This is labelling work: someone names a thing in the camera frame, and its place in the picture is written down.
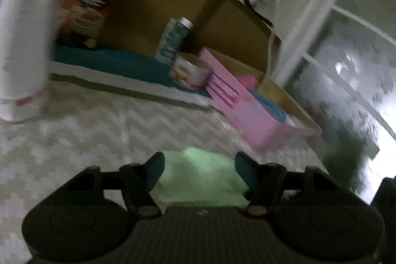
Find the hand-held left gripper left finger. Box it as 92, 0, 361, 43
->
51, 152, 165, 219

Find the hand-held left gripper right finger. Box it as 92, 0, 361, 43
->
234, 152, 353, 218

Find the light green cloth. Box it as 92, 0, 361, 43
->
151, 146, 249, 208

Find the pink plastic basket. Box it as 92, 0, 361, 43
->
198, 47, 313, 151

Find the blue cloth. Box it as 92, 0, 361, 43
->
247, 89, 294, 125

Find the white zigzag bedsheet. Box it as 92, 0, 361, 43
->
0, 72, 328, 264

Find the pink cloth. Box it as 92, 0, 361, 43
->
237, 75, 259, 90

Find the teal mat with white border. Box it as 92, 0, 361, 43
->
48, 43, 217, 111

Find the green and white bottle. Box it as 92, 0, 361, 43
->
155, 17, 194, 63

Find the brown cardboard box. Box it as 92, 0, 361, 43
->
192, 0, 324, 136

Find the red snack canister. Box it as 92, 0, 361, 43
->
57, 0, 129, 49

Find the tall white bottle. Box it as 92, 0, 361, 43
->
0, 0, 64, 124

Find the white window frame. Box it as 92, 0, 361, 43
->
272, 0, 396, 141

